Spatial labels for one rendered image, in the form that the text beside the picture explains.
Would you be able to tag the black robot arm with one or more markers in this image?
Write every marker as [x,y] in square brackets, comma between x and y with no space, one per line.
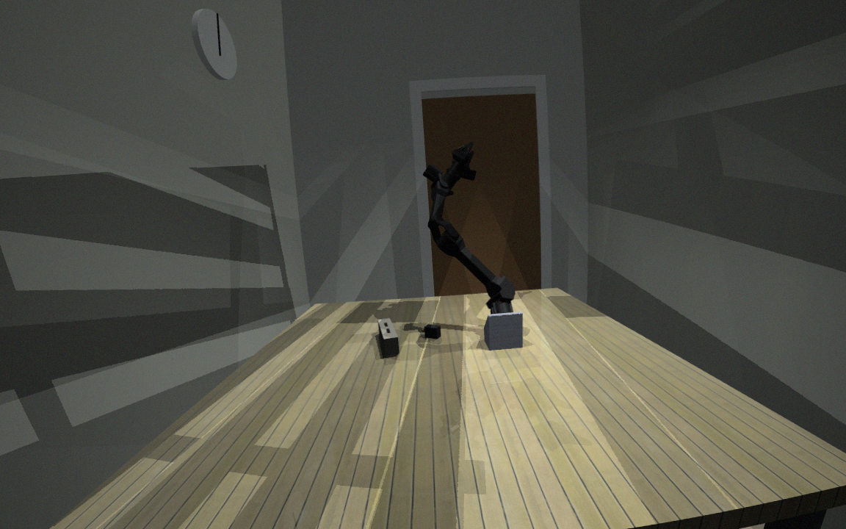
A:
[500,290]

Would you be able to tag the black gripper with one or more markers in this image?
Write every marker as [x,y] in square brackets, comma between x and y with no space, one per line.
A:
[463,158]

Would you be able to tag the black two-prong plug charger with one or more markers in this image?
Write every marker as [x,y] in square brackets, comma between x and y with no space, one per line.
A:
[432,331]

